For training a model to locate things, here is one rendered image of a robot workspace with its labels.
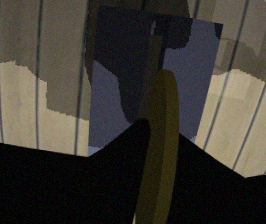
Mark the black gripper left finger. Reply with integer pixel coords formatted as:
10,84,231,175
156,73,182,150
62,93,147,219
0,117,152,224

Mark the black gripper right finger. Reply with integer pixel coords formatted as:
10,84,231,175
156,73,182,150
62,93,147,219
166,132,266,224

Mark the gold disc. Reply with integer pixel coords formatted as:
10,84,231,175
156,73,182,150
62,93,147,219
136,69,180,224

